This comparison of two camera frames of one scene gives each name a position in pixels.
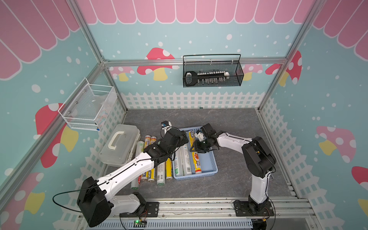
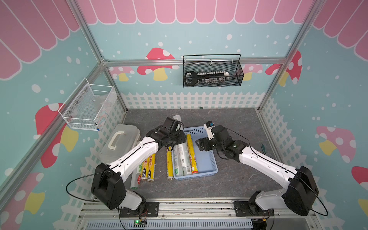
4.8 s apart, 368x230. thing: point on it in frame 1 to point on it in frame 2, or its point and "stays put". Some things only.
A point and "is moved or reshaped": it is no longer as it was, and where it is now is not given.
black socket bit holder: (192, 78) stays put
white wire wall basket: (84, 109) stays put
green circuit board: (139, 224) stays put
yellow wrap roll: (195, 156) is moved or reshaped
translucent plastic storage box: (120, 142) stays put
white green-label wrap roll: (186, 166) is moved or reshaped
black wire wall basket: (210, 70) stays put
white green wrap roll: (161, 174) to (178, 118)
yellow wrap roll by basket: (168, 166) stays put
